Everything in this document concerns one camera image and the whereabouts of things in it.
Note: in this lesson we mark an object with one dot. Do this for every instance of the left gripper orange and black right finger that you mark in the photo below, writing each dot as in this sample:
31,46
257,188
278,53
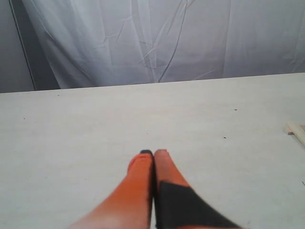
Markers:
177,205

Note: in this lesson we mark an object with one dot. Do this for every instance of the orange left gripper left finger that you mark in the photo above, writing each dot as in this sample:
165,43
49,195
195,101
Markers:
129,206

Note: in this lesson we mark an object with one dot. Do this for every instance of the light wood stick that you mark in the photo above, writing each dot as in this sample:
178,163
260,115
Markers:
297,130

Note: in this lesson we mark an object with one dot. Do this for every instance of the white backdrop cloth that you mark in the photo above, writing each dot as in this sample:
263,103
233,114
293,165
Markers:
119,42

